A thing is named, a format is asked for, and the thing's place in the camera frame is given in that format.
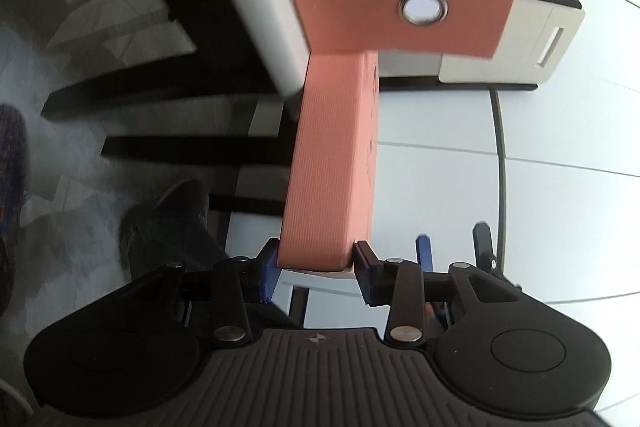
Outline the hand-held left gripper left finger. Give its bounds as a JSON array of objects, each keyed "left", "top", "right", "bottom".
[{"left": 120, "top": 238, "right": 282, "bottom": 347}]

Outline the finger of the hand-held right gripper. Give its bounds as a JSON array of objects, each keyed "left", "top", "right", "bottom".
[
  {"left": 414, "top": 234, "right": 433, "bottom": 275},
  {"left": 472, "top": 222, "right": 521, "bottom": 293}
]

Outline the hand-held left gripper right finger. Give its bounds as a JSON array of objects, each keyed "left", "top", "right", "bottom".
[{"left": 353, "top": 241, "right": 526, "bottom": 345}]

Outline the pink box lid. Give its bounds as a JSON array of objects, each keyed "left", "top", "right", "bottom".
[{"left": 277, "top": 49, "right": 381, "bottom": 278}]

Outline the person's grey shoe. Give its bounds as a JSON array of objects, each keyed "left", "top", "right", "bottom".
[{"left": 119, "top": 179, "right": 227, "bottom": 288}]

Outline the beige slotted box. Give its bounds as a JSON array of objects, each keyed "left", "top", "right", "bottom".
[{"left": 380, "top": 0, "right": 587, "bottom": 94}]

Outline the black table frame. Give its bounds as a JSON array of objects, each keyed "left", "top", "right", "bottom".
[{"left": 42, "top": 0, "right": 311, "bottom": 323}]

